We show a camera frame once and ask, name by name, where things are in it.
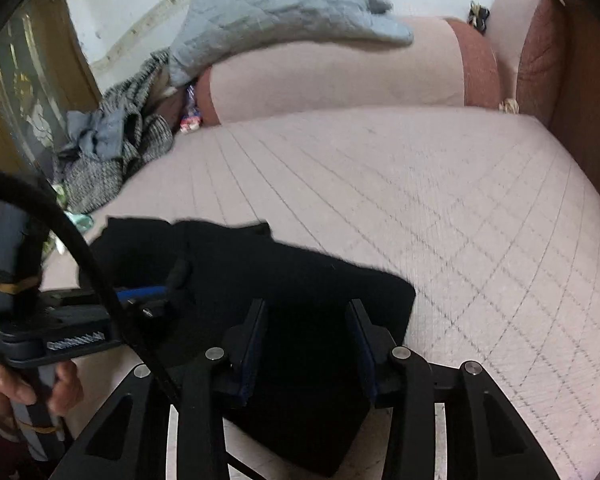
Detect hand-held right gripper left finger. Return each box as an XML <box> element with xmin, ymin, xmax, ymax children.
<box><xmin>50</xmin><ymin>298</ymin><xmax>271</xmax><ymax>480</ymax></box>

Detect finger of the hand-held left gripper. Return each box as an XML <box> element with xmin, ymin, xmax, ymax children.
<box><xmin>126</xmin><ymin>300</ymin><xmax>177</xmax><ymax>322</ymax></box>
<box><xmin>114</xmin><ymin>258</ymin><xmax>192</xmax><ymax>307</ymax></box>

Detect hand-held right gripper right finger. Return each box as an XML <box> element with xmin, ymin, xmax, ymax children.
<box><xmin>346</xmin><ymin>298</ymin><xmax>566</xmax><ymax>480</ymax></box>

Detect black pants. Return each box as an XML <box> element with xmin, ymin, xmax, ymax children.
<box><xmin>77</xmin><ymin>217</ymin><xmax>417</xmax><ymax>479</ymax></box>

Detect person's left hand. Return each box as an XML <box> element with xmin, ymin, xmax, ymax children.
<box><xmin>0</xmin><ymin>359</ymin><xmax>84</xmax><ymax>428</ymax></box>

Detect pale green item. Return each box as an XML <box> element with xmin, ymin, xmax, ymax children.
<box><xmin>54</xmin><ymin>185</ymin><xmax>94</xmax><ymax>234</ymax></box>

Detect grey tweed garment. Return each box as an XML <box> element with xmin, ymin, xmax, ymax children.
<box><xmin>55</xmin><ymin>52</ymin><xmax>177</xmax><ymax>214</ymax></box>

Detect blue-grey cloth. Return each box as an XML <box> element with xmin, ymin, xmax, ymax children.
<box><xmin>60</xmin><ymin>107</ymin><xmax>132</xmax><ymax>162</ymax></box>

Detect colourful snack packet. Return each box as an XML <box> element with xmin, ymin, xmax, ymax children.
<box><xmin>179</xmin><ymin>85</ymin><xmax>204</xmax><ymax>135</ymax></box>

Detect pink quilted sofa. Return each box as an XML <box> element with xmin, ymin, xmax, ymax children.
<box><xmin>40</xmin><ymin>0</ymin><xmax>600</xmax><ymax>480</ymax></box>

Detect wooden glass door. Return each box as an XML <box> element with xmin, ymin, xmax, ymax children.
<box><xmin>0</xmin><ymin>0</ymin><xmax>104</xmax><ymax>181</ymax></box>

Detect pink maroon bolster cushion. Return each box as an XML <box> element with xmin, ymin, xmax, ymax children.
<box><xmin>196</xmin><ymin>16</ymin><xmax>502</xmax><ymax>127</ymax></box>

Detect grey quilted blanket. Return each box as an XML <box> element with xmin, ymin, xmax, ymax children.
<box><xmin>167</xmin><ymin>0</ymin><xmax>415</xmax><ymax>87</ymax></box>

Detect pink maroon square cushion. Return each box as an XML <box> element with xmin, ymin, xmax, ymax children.
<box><xmin>485</xmin><ymin>0</ymin><xmax>567</xmax><ymax>127</ymax></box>

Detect small dark patterned item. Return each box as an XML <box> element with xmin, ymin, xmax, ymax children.
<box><xmin>467</xmin><ymin>1</ymin><xmax>491</xmax><ymax>36</ymax></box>

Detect black cable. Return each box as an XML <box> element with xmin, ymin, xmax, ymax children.
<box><xmin>0</xmin><ymin>165</ymin><xmax>183</xmax><ymax>406</ymax></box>

